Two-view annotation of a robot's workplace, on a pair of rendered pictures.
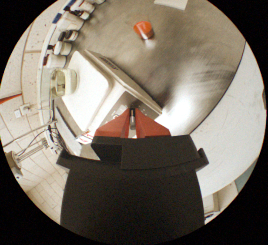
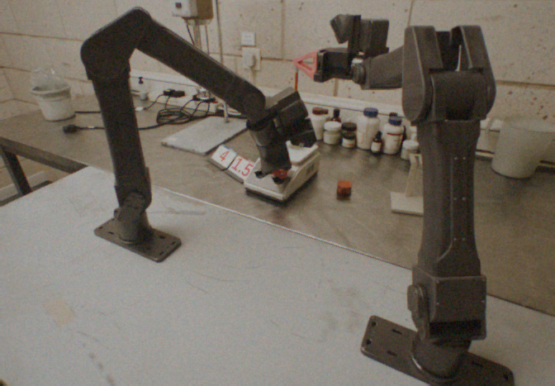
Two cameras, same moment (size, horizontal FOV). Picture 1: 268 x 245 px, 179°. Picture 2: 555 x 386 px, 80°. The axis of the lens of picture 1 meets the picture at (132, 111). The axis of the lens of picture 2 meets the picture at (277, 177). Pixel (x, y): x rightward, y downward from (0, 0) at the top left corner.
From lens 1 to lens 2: 0.75 m
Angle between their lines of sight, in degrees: 45
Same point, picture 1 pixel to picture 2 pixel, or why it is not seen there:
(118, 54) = (320, 180)
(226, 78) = (334, 239)
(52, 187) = not seen: outside the picture
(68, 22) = (363, 130)
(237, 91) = (329, 252)
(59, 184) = not seen: outside the picture
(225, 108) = (305, 243)
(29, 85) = (287, 77)
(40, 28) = not seen: hidden behind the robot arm
